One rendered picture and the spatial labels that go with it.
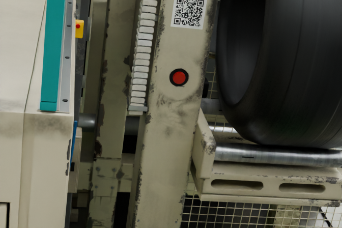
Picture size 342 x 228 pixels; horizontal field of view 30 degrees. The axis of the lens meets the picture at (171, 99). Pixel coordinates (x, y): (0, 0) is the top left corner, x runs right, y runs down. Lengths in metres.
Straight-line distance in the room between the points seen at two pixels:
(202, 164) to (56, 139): 0.78
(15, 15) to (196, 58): 0.54
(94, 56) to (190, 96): 0.80
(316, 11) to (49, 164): 0.74
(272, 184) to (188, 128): 0.24
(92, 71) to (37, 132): 1.56
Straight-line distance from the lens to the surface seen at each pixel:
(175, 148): 1.59
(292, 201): 1.62
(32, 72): 0.86
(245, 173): 1.55
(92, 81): 2.31
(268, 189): 1.58
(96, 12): 2.26
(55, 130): 0.74
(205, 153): 1.48
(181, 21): 1.47
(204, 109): 1.78
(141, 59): 1.50
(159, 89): 1.52
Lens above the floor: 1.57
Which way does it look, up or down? 22 degrees down
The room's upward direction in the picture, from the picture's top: 8 degrees clockwise
